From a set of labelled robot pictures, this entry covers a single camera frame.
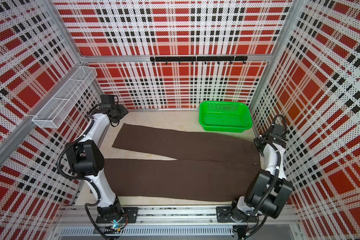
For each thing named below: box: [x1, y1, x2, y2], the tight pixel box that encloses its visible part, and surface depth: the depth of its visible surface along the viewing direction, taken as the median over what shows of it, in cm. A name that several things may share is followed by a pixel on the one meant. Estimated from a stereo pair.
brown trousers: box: [104, 123, 262, 202], surface depth 92 cm
